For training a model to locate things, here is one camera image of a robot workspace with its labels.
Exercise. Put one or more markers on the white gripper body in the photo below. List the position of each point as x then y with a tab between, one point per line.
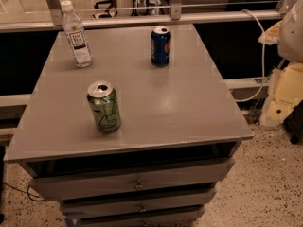
292	37

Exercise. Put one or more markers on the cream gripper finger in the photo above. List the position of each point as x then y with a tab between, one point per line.
271	35

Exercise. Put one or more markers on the blue pepsi can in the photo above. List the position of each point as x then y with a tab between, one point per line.
160	46

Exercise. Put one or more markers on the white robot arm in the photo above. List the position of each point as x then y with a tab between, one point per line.
290	41

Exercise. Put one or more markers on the green soda can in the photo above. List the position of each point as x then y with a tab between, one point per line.
102	99

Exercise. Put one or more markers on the top grey drawer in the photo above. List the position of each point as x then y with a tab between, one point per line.
98	184

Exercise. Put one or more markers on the grey drawer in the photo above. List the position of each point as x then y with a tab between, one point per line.
147	219
98	184
140	203

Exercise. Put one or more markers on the middle grey drawer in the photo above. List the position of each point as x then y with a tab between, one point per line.
140	203

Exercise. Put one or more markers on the black office chair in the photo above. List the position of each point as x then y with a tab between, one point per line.
106	6

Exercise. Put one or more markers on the grey drawer cabinet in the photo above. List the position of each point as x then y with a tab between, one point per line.
168	116

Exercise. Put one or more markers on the bottom grey drawer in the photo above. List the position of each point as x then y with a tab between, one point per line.
147	219

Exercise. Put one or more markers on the clear plastic water bottle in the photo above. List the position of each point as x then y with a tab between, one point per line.
74	31

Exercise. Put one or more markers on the metal railing frame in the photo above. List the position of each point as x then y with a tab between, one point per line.
41	15

